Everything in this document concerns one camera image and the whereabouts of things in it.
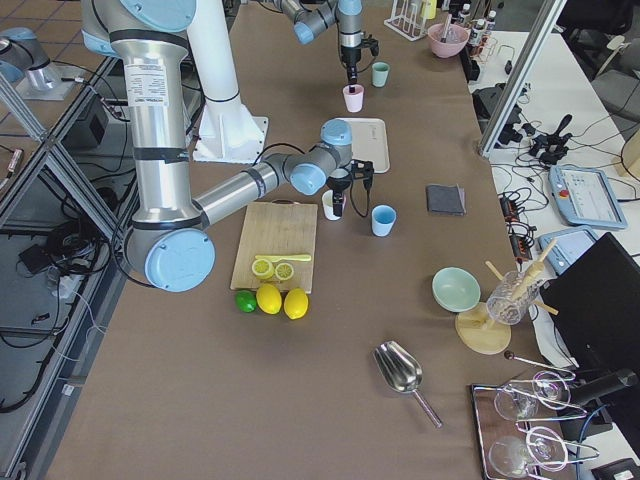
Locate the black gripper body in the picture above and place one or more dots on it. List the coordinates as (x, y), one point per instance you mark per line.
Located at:
(338, 189)
(351, 54)

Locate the pink plastic cup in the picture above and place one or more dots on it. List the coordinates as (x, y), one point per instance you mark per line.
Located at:
(353, 102)

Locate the green plastic cup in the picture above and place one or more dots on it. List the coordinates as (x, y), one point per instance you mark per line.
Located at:
(379, 74)

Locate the pale yellow plastic cup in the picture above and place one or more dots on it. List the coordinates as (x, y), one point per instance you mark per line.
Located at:
(328, 206)

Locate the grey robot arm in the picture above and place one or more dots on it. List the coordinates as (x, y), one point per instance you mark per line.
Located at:
(167, 240)
(347, 16)

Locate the cream rabbit tray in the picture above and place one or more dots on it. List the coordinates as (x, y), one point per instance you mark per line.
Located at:
(369, 142)

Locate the wine glass rack tray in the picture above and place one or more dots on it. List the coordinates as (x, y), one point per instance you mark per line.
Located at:
(518, 427)

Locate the blue plastic cup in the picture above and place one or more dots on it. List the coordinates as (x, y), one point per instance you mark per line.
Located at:
(383, 218)

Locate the grey folded cloth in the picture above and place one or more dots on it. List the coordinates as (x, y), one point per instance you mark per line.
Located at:
(446, 200)

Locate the wooden cutting board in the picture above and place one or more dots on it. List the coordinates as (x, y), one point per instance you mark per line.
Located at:
(272, 229)

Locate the pink mixing bowl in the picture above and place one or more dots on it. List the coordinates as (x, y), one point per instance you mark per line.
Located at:
(449, 45)

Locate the yellow plastic knife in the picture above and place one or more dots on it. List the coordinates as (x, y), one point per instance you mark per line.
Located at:
(286, 257)

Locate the lower lemon slice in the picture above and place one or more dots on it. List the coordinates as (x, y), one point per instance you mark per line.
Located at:
(284, 271)

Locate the lemon slice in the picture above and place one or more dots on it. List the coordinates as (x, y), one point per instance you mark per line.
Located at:
(262, 269)
(284, 271)

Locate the upper lemon slice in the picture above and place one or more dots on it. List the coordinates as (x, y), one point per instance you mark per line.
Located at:
(262, 269)

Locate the green bowl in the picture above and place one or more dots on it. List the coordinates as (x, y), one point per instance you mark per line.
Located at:
(455, 289)

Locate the whole lemon near board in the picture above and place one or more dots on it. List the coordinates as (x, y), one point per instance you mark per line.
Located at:
(269, 299)

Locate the green lime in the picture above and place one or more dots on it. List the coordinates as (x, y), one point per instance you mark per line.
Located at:
(245, 301)

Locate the wooden cup stand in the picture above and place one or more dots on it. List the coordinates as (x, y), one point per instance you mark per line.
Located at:
(484, 335)

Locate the clear glass cup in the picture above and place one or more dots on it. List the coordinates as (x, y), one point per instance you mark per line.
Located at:
(512, 298)

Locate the metal ice scoop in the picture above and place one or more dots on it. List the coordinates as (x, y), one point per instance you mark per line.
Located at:
(403, 373)

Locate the blue teach pendant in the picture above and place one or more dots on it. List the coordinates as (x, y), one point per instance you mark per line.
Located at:
(584, 197)

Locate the black monitor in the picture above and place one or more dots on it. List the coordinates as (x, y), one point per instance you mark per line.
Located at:
(597, 299)

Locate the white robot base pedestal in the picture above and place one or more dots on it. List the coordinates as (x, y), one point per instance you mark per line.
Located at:
(227, 132)

